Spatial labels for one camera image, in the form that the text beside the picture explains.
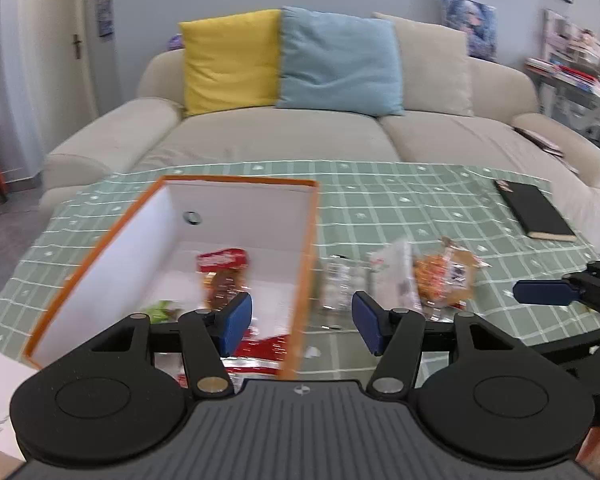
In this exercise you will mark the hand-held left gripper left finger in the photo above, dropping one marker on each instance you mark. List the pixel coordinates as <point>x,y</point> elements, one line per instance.
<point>237,322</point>

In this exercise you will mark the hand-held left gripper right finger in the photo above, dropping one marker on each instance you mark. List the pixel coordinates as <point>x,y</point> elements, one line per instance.
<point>370,322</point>

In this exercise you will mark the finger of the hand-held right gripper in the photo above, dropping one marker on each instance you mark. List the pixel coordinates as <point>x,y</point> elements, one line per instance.
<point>590,347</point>
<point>542,292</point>

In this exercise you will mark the dark red snack packet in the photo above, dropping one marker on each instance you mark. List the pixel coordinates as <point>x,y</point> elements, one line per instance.
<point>265,355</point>

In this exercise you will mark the clear packet of white balls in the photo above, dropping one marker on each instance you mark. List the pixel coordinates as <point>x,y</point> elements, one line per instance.
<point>342,280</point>

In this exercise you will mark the white snack packet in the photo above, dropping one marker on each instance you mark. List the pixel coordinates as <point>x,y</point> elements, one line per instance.
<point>397,270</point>

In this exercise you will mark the red label snack packet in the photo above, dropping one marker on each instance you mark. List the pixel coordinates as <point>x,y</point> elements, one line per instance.
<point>222,260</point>

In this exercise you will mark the green raisin packet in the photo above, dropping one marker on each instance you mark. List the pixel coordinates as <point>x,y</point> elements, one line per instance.
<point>162,310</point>

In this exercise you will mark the orange nut snack bag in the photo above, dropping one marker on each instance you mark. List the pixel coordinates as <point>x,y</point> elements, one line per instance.
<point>440,272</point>

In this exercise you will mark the orange cardboard box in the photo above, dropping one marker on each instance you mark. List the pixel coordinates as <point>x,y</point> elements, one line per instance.
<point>240,210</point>

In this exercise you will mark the black notebook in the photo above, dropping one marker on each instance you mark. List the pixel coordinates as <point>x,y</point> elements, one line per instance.
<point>535,210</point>

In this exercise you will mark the green checkered tablecloth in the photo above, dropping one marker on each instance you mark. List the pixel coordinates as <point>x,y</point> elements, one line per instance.
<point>405,190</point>

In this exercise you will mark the dark magazine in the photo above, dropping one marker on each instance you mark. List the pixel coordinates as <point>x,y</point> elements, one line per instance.
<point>537,141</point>

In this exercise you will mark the white shelf rack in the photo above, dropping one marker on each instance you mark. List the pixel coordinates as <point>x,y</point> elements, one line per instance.
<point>580,110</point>

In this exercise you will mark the beige sofa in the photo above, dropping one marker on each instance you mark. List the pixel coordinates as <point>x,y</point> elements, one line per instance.
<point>280,135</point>

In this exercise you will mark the stack of books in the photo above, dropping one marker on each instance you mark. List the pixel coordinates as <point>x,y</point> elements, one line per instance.
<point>570,77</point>

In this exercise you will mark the beige pillow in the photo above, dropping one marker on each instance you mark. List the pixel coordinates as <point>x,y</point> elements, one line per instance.
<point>435,70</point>

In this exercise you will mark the yellow pillow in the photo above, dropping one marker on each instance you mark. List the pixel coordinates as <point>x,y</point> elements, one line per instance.
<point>230,60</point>

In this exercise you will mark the light blue pillow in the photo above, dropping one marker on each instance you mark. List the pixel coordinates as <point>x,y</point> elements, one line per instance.
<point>337,60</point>

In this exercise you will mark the printed figure pillow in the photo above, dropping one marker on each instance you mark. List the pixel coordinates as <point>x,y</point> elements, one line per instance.
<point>467,22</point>

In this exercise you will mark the white door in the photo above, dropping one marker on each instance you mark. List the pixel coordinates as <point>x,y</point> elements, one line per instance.
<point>45,35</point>

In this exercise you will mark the wall poster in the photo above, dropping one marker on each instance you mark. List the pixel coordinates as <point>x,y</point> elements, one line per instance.
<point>105,10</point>

